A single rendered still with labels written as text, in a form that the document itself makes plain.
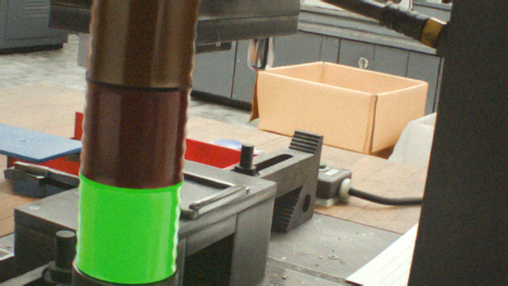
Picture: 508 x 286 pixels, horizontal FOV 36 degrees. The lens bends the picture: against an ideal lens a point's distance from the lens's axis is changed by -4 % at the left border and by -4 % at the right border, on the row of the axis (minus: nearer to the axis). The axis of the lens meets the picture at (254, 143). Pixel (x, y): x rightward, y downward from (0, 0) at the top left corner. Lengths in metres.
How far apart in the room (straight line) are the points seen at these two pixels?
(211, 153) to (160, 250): 0.59
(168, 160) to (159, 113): 0.02
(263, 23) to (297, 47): 4.98
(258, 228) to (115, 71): 0.40
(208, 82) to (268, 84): 2.98
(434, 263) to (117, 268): 0.22
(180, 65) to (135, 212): 0.05
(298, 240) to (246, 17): 0.29
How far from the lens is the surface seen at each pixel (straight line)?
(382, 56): 5.30
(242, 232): 0.63
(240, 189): 0.61
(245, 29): 0.57
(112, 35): 0.27
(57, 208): 0.56
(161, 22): 0.27
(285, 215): 0.81
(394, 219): 0.90
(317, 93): 2.90
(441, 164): 0.44
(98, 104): 0.28
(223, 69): 5.88
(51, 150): 0.68
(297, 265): 0.73
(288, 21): 0.63
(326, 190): 0.90
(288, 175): 0.77
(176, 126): 0.28
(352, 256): 0.77
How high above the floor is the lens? 1.17
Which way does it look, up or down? 14 degrees down
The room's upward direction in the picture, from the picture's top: 6 degrees clockwise
